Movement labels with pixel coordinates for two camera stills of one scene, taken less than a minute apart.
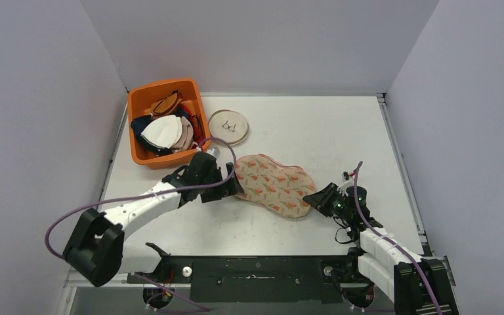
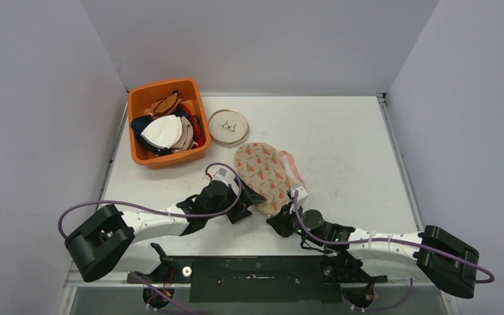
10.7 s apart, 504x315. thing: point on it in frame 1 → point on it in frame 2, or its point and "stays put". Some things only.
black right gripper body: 327,201 → 281,223
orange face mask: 166,104 stays put
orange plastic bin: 139,105 stays put
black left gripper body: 228,188 → 233,213
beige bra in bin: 188,131 stays put
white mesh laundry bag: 228,125 stays put
